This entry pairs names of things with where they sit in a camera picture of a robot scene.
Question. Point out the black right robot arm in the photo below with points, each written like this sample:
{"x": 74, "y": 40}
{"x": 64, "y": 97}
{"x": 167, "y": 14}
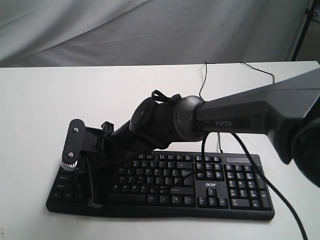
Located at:
{"x": 287, "y": 112}

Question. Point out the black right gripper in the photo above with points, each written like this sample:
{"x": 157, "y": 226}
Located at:
{"x": 105, "y": 150}

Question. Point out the black acer keyboard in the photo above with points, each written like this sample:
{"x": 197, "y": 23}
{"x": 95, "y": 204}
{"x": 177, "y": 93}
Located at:
{"x": 168, "y": 184}

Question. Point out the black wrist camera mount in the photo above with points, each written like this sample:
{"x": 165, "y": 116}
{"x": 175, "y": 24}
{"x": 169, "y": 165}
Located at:
{"x": 73, "y": 145}

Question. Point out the black tripod stand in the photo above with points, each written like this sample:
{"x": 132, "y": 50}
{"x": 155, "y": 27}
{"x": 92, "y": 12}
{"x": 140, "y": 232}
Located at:
{"x": 309, "y": 12}

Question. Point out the grey backdrop cloth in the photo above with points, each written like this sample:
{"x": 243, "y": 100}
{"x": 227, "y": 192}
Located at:
{"x": 67, "y": 33}

